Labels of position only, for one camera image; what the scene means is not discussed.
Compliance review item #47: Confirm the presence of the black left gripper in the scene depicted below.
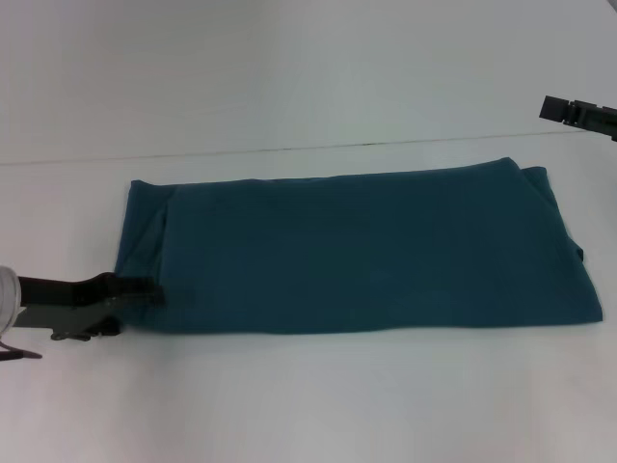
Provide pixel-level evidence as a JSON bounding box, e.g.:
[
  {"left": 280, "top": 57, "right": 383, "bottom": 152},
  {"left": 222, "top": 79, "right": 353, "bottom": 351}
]
[{"left": 15, "top": 272, "right": 166, "bottom": 343}]

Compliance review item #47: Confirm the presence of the teal T-shirt with FREE print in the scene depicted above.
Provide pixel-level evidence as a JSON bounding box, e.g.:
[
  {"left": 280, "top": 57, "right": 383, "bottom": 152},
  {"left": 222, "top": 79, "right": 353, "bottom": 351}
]
[{"left": 115, "top": 156, "right": 606, "bottom": 336}]

